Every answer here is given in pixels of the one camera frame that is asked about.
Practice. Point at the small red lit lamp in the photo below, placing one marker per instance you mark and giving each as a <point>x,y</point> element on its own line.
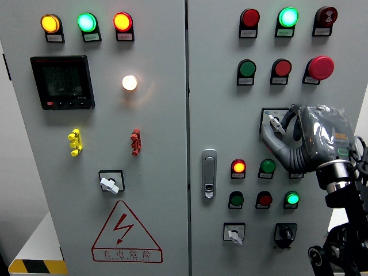
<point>238,166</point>

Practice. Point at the large red push button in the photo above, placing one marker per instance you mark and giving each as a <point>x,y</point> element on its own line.
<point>283,68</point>

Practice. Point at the large green lit lamp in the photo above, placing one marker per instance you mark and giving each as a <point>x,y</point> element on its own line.
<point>86,22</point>
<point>288,17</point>

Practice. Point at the cabinet door with silver lock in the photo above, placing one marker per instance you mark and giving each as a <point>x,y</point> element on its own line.
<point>222,129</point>

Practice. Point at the large dark red lamp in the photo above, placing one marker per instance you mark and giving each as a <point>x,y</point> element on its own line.
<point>250,17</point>

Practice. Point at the dark red buzzer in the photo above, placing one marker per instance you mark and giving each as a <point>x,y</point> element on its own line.
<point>327,15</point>

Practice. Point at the small red push button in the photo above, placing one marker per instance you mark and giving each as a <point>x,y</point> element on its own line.
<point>265,200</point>

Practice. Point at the small green push button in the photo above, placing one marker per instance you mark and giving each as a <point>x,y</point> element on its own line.
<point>237,199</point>

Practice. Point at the small label plate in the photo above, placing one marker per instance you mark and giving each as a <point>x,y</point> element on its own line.
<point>234,207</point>
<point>322,32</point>
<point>284,33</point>
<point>54,38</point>
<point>290,207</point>
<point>262,207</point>
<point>310,80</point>
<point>245,81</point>
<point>296,176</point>
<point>125,36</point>
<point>279,81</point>
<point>248,34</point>
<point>91,37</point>
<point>237,175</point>
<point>265,175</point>

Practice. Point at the large yellow round lamp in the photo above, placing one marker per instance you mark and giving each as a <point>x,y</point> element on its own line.
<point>50,23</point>

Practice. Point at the black door hinge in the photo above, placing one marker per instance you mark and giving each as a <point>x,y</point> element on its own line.
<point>61,253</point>
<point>7,66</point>

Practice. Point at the red warning triangle sticker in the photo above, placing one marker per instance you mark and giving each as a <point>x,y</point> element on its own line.
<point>126,254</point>

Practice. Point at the large green push button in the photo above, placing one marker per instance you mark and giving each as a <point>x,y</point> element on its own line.
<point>247,68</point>

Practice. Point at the silver door lock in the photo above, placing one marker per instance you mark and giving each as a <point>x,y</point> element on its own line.
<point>209,172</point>

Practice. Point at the black display meter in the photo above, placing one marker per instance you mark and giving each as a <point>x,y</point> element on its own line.
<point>62,83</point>

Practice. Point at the large red lit lamp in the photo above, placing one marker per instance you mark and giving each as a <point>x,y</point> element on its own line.
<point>122,22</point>

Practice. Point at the small green lit lamp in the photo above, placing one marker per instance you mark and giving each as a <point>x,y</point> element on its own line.
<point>292,199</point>

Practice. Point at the cabinet door with warning triangle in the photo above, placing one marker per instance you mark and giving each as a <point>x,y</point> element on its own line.
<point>159,129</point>

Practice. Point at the black yellow striped tape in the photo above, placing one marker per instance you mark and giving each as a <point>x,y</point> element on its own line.
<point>36,266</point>

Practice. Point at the white round lamp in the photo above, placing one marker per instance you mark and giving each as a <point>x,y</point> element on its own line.
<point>129,82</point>

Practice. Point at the large red stop button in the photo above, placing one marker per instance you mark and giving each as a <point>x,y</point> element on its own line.
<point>321,67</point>

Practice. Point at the small dark green lamp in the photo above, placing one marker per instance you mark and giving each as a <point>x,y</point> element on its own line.
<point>268,166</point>

